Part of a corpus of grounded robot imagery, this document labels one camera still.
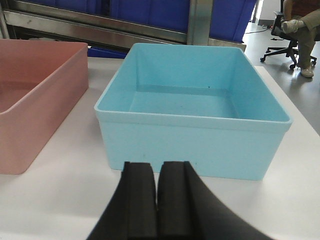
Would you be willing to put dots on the pink plastic box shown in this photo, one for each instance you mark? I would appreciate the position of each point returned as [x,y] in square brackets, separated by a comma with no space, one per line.
[40,83]

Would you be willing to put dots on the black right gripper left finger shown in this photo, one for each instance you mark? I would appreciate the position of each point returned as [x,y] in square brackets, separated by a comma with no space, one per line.
[131,214]

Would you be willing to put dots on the seated person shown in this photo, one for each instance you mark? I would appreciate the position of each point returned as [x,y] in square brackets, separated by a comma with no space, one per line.
[301,20]

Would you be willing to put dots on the blue storage bin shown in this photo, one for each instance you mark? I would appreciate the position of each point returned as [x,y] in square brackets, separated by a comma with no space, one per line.
[230,18]
[164,14]

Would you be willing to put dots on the blue storage bin centre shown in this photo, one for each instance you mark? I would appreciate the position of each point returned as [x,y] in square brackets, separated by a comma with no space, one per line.
[164,14]

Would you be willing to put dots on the steel shelf rack frame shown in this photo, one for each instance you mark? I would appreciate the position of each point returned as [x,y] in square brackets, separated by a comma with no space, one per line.
[21,20]

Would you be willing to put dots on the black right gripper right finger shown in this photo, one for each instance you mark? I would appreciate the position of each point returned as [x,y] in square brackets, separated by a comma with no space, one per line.
[188,210]

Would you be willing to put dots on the blue storage bin right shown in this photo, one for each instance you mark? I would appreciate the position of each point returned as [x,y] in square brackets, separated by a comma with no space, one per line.
[230,18]

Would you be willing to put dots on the light blue plastic box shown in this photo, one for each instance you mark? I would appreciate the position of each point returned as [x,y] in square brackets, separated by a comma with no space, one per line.
[203,104]

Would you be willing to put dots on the blue bin under shelf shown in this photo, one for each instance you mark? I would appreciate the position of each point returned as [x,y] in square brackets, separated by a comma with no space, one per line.
[98,52]

